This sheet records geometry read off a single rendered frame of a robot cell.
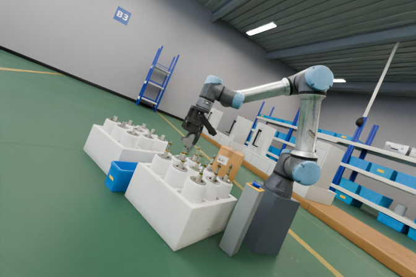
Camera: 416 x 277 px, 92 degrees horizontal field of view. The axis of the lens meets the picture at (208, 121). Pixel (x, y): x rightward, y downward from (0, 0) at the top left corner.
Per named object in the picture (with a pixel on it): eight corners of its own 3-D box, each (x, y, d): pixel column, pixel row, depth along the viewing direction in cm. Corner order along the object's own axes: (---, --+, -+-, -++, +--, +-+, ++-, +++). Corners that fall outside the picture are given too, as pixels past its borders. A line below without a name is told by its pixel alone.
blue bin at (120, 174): (148, 180, 127) (155, 163, 127) (158, 190, 120) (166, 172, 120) (101, 181, 103) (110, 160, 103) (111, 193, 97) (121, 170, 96)
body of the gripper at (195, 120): (180, 127, 95) (190, 103, 94) (197, 133, 97) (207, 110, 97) (183, 130, 87) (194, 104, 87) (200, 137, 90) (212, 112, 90)
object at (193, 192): (175, 209, 92) (190, 173, 92) (194, 219, 90) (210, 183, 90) (167, 218, 83) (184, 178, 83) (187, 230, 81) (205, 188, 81)
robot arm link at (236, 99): (242, 96, 100) (221, 87, 100) (247, 94, 89) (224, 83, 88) (236, 110, 100) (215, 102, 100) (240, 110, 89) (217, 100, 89)
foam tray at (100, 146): (133, 154, 164) (142, 133, 163) (162, 178, 141) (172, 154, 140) (82, 149, 132) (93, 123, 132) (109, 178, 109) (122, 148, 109)
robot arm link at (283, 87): (303, 73, 112) (216, 91, 111) (314, 68, 101) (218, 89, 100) (307, 93, 112) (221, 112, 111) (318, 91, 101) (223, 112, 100)
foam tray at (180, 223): (177, 191, 131) (188, 166, 130) (224, 230, 107) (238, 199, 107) (124, 195, 99) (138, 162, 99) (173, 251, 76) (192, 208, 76)
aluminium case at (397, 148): (392, 155, 432) (395, 147, 432) (414, 161, 397) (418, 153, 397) (381, 149, 415) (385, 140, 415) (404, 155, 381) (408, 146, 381)
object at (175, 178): (156, 195, 98) (171, 161, 98) (174, 202, 99) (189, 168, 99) (153, 204, 88) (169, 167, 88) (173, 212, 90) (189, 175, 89)
